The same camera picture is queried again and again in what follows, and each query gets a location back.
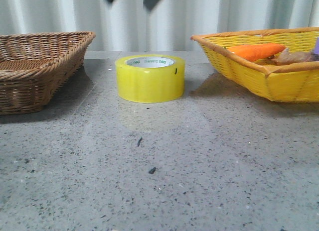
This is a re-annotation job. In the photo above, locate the yellow tape roll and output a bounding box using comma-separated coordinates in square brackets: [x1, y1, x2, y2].
[115, 54, 185, 103]

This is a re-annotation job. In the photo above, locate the white curtain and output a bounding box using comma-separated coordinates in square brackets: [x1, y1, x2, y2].
[0, 0, 319, 52]

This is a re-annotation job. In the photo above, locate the brown wicker basket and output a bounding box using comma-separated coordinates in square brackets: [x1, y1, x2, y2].
[0, 31, 96, 115]

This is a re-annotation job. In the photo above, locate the orange plush carrot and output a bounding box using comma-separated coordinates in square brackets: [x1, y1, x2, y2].
[228, 43, 286, 62]

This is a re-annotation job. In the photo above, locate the brown ginger root toy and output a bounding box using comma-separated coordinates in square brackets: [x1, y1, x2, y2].
[270, 48, 319, 66]

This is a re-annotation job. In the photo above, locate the yellow wicker basket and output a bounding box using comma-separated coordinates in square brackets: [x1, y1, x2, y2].
[191, 27, 319, 103]

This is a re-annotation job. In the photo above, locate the purple object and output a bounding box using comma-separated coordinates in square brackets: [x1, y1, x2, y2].
[313, 37, 319, 55]

